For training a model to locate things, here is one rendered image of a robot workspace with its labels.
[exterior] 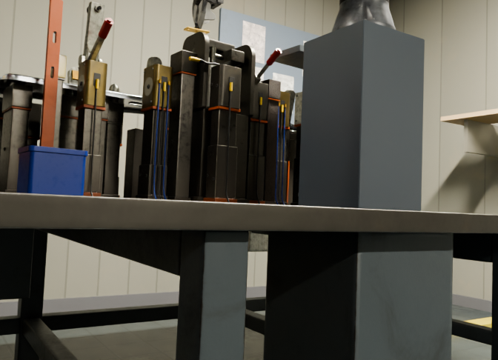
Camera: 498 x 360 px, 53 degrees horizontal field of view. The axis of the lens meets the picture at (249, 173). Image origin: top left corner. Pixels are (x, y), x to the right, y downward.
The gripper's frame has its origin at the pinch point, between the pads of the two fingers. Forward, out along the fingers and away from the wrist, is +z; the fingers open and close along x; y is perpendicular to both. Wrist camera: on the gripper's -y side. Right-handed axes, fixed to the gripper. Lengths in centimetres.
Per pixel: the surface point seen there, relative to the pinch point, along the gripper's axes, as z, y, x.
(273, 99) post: 24.5, 19.8, -20.8
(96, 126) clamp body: 43, -34, -21
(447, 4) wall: -128, 272, 110
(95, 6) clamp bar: 11.5, -38.0, -19.4
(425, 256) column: 67, 22, -81
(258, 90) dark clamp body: 23.3, 12.9, -21.9
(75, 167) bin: 56, -45, -52
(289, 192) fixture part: 52, 45, 0
